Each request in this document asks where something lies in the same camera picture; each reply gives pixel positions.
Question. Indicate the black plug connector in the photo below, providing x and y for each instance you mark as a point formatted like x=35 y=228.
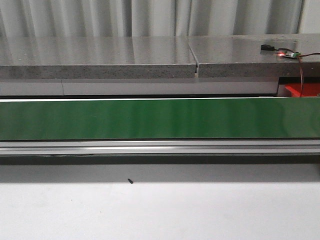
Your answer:
x=267 y=47

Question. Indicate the aluminium conveyor frame rail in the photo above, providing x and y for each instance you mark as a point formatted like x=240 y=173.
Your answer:
x=162 y=147

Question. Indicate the red plastic tray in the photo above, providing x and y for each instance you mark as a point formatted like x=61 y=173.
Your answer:
x=308 y=90

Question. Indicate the white corrugated curtain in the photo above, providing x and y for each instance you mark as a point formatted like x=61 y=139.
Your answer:
x=118 y=18

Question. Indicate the grey stone counter slab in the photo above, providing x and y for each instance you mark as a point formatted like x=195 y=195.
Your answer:
x=158 y=57

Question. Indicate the green conveyor belt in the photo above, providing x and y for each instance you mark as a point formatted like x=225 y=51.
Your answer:
x=103 y=119

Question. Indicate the small green circuit board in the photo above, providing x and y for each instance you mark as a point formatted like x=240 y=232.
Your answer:
x=288 y=54

